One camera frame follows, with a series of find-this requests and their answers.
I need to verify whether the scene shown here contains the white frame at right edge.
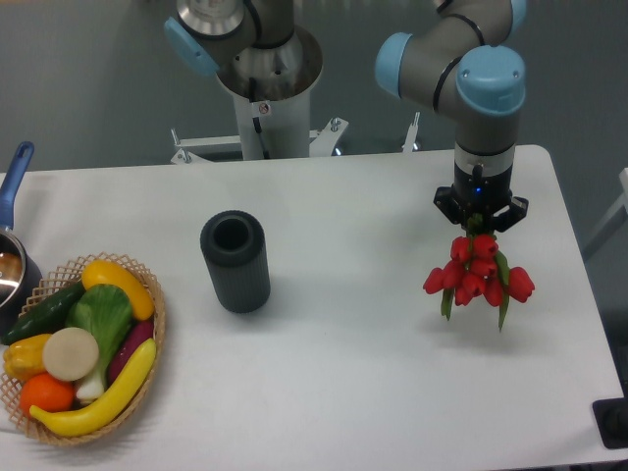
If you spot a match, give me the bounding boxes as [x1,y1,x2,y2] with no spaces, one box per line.
[581,168,627,261]

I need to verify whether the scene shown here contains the green bok choy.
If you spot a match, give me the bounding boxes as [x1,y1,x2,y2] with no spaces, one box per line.
[65,285,132,405]

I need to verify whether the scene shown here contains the orange fruit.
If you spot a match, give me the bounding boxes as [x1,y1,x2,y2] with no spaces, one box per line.
[20,373,75,416]

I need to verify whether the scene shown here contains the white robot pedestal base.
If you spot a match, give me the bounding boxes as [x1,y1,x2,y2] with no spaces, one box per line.
[164,18,348,160]

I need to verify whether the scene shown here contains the yellow squash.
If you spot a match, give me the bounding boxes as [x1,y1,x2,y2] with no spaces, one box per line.
[81,259,154,321]

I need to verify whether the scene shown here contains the black box at table edge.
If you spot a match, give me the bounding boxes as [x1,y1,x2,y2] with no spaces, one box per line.
[592,397,627,449]

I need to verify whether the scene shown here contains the woven wicker basket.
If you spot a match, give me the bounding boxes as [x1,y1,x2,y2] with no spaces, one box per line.
[1,253,166,445]

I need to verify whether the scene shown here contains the blue handled saucepan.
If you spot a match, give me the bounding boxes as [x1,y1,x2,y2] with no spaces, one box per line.
[1,141,41,336]

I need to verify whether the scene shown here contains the dark grey ribbed vase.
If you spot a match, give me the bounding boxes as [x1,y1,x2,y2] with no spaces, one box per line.
[200,210,271,314]

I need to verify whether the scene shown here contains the purple sweet potato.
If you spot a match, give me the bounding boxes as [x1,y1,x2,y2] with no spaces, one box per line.
[107,320,153,386]

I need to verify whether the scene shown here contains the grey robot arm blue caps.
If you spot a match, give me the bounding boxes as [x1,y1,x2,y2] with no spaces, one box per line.
[164,1,528,234]

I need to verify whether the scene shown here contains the red tulip bouquet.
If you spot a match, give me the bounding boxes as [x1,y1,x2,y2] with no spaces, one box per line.
[422,213,536,329]

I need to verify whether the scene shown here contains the yellow bell pepper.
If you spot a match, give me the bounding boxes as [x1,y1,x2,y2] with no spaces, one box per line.
[3,334,52,383]

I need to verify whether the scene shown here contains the dark green cucumber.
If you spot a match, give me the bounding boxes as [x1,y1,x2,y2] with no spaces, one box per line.
[1,282,85,345]

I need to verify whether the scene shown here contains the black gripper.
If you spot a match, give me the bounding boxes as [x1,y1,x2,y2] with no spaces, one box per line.
[434,147,529,233]

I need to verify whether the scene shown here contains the yellow banana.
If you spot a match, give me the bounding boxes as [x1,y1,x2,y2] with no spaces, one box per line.
[29,339,157,438]

